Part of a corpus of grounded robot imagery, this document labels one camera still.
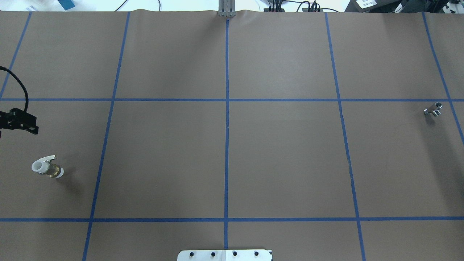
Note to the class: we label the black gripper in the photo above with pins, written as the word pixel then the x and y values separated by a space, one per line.
pixel 19 120

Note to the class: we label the white brass PPR valve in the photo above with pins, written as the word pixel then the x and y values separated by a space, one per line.
pixel 45 166

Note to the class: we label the chrome angle pipe fitting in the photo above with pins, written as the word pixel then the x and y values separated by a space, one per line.
pixel 434 109

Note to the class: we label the aluminium frame post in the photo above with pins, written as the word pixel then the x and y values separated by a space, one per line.
pixel 226 8

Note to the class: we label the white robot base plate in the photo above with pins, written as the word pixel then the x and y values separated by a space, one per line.
pixel 226 255

